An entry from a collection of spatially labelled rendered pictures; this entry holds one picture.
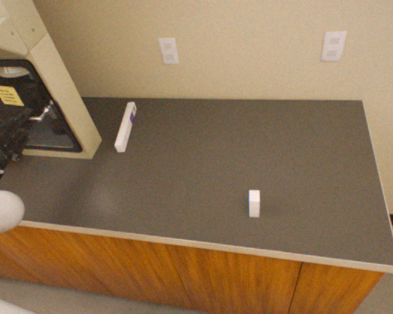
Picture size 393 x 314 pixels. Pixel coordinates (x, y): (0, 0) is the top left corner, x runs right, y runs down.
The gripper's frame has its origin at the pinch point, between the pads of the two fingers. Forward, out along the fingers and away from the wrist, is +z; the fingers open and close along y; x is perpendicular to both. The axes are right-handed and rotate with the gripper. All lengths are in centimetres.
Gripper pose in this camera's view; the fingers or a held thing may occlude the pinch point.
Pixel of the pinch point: (26, 118)
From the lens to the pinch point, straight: 120.4
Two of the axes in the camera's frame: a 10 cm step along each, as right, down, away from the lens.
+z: 2.0, -7.5, 6.3
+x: -9.7, -0.4, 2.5
